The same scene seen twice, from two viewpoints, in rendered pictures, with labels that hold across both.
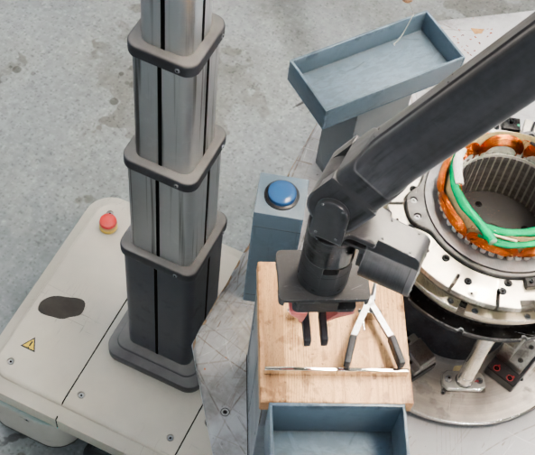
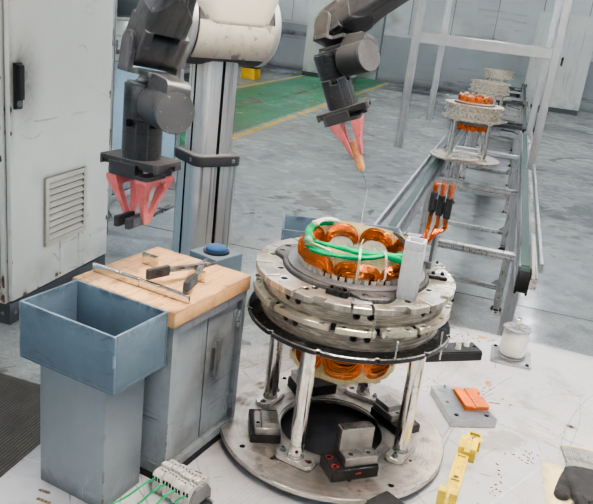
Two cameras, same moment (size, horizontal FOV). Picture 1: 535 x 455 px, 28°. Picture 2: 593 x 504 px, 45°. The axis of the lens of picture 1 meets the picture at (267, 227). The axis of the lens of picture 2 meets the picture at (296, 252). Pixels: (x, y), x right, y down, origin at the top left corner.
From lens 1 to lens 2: 1.16 m
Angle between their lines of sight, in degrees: 46
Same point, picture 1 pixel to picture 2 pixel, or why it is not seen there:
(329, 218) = (125, 45)
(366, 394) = (147, 299)
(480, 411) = (292, 480)
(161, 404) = not seen: outside the picture
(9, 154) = not seen: hidden behind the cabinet
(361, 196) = (141, 16)
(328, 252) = (127, 93)
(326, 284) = (128, 140)
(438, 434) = (247, 486)
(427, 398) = (255, 455)
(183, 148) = (189, 243)
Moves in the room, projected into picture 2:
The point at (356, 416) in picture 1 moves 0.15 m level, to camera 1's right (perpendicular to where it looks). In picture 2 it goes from (134, 321) to (212, 359)
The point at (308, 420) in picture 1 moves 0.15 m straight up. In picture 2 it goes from (101, 317) to (104, 219)
